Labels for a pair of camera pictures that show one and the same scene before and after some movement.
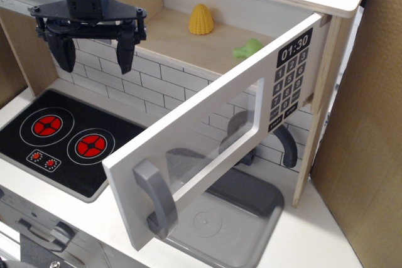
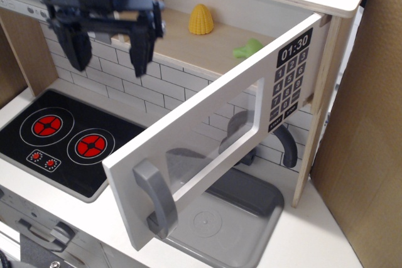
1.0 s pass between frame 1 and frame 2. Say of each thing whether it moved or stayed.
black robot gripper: moved
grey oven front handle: stayed
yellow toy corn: stayed
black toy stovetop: stayed
